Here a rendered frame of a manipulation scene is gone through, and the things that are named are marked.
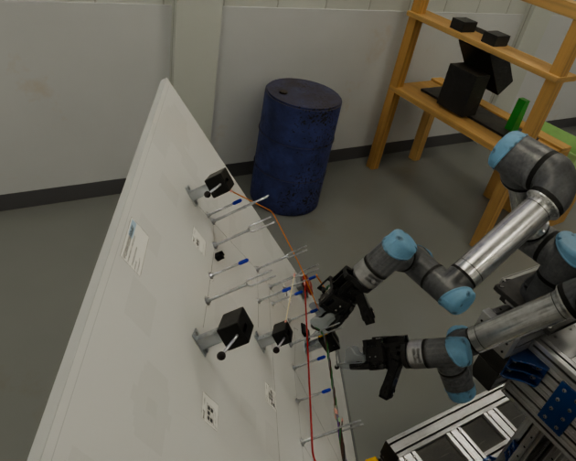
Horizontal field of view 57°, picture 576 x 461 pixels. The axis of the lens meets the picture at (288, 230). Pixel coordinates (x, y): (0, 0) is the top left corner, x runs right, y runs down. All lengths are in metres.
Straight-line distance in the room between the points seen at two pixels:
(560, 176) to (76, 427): 1.16
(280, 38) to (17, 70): 1.71
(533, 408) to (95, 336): 1.58
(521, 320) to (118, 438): 1.08
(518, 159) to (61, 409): 1.18
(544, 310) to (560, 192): 0.30
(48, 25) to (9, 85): 0.41
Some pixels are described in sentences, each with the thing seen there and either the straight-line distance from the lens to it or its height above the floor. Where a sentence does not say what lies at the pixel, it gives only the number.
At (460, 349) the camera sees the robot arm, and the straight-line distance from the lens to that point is 1.41.
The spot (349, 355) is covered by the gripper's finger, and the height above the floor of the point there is 1.10.
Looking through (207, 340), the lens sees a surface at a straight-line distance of 0.92.
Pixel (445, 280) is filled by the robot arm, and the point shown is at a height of 1.44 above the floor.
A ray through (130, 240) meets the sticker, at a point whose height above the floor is 1.67.
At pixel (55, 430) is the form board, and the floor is 1.69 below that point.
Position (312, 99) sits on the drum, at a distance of 3.70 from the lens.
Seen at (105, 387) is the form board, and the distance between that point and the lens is 0.70.
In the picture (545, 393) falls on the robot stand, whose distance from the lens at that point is 1.96.
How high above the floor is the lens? 2.20
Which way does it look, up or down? 35 degrees down
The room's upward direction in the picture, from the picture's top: 12 degrees clockwise
